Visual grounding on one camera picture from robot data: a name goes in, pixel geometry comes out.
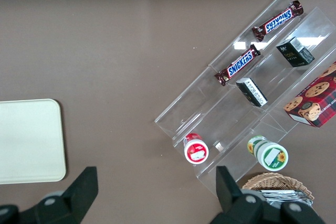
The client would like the red tartan cookie box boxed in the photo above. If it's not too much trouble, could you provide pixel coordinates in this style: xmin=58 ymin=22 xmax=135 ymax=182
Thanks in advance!
xmin=283 ymin=61 xmax=336 ymax=129

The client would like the clear acrylic tiered shelf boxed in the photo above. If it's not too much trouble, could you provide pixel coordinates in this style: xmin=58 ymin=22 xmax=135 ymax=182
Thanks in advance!
xmin=154 ymin=0 xmax=336 ymax=198

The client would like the small light wicker basket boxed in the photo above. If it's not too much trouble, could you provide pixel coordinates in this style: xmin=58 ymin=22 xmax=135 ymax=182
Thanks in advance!
xmin=241 ymin=172 xmax=316 ymax=207

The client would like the small black carton box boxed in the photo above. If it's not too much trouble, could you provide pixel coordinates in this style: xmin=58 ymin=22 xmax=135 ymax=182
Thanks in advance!
xmin=275 ymin=36 xmax=316 ymax=68
xmin=235 ymin=77 xmax=269 ymax=108

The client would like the green-lidded sunflower jar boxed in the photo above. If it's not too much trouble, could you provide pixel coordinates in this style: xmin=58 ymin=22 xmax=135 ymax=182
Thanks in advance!
xmin=246 ymin=135 xmax=290 ymax=172

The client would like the Snickers chocolate bar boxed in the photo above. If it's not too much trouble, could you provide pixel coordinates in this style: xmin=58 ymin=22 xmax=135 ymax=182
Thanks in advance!
xmin=214 ymin=44 xmax=262 ymax=87
xmin=251 ymin=0 xmax=305 ymax=42

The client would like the cream rectangular tray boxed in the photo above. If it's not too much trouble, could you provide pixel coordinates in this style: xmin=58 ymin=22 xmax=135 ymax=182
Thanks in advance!
xmin=0 ymin=99 xmax=67 ymax=185

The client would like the crumpled aluminium foil container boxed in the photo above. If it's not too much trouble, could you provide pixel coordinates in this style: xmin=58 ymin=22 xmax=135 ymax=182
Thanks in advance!
xmin=258 ymin=189 xmax=314 ymax=209

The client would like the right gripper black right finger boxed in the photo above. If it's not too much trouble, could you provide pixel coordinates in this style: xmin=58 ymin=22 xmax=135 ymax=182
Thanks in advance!
xmin=209 ymin=166 xmax=283 ymax=224

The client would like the small red-lidded jar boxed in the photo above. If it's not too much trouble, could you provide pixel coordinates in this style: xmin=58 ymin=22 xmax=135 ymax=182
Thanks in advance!
xmin=183 ymin=132 xmax=210 ymax=165

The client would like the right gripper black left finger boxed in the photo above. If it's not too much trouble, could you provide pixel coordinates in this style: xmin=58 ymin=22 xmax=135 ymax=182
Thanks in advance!
xmin=19 ymin=166 xmax=99 ymax=224

